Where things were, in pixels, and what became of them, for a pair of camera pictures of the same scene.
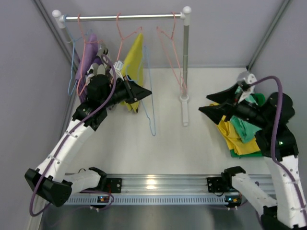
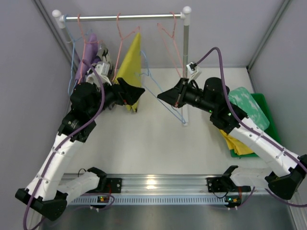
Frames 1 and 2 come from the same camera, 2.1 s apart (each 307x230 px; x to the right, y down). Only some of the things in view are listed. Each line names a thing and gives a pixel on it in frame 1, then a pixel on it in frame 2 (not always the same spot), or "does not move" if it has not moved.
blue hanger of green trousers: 153,131 → 183,120
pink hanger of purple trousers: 85,41 does not move
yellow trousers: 233,141 does not move
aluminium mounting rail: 161,189 does not move
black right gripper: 234,105 → 180,92
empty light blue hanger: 73,53 does not move
